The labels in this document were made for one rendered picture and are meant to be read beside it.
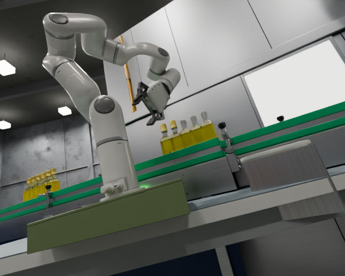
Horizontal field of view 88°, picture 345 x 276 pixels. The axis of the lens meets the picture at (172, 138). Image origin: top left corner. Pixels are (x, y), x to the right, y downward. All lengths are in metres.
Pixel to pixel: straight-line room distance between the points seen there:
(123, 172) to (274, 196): 0.37
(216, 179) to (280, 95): 0.57
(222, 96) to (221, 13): 0.58
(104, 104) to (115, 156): 0.16
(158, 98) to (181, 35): 0.81
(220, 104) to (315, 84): 0.44
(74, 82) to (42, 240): 0.42
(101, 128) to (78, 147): 11.71
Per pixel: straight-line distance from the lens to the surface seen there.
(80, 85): 0.63
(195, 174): 0.73
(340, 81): 1.13
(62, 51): 0.75
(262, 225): 0.52
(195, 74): 1.22
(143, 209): 0.37
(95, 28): 0.75
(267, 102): 1.05
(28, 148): 14.07
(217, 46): 1.28
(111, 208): 0.39
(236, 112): 1.03
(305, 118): 0.86
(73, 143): 12.51
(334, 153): 0.84
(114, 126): 0.55
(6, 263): 0.58
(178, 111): 1.12
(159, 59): 0.76
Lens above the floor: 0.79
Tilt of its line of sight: 17 degrees up
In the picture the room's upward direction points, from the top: 14 degrees counter-clockwise
